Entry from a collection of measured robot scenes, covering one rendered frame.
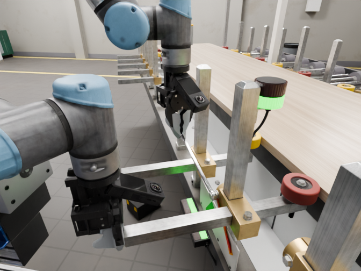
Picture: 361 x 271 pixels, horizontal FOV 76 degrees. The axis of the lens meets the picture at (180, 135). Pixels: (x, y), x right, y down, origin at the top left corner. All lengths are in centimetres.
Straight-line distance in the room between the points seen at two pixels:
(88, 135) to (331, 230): 32
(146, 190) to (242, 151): 21
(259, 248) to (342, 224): 53
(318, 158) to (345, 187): 46
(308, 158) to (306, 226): 18
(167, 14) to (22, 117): 39
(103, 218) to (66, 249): 125
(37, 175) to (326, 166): 71
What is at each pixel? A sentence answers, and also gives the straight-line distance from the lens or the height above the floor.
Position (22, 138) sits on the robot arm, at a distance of 31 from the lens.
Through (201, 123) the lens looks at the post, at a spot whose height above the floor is 95.
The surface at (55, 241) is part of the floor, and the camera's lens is 176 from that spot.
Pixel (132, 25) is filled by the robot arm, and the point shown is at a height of 124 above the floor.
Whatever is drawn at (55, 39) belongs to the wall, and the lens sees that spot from 856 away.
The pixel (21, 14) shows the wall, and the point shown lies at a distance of 910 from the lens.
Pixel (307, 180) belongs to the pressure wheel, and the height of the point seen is 90.
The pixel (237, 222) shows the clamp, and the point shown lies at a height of 86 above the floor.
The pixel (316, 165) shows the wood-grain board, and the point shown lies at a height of 90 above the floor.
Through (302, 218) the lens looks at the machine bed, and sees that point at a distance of 74.
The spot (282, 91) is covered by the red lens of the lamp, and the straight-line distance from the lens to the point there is 47.
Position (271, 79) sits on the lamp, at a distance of 49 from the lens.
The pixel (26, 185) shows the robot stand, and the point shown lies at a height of 93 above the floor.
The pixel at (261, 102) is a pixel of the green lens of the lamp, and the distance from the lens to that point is 47.
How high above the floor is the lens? 126
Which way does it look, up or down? 28 degrees down
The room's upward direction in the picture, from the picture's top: straight up
